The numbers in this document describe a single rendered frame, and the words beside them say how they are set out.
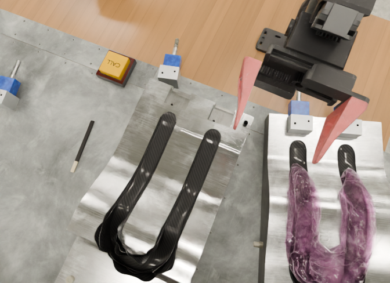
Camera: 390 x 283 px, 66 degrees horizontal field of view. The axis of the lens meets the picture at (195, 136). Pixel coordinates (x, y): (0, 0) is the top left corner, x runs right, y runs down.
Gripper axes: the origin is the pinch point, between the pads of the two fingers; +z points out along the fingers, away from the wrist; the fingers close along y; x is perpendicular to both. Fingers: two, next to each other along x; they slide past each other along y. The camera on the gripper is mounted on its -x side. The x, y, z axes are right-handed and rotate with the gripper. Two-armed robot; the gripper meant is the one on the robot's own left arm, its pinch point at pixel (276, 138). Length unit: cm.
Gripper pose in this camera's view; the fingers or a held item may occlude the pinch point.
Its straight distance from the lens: 35.7
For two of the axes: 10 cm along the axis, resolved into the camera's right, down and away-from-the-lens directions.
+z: -4.2, 8.8, -2.1
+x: 0.4, 2.5, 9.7
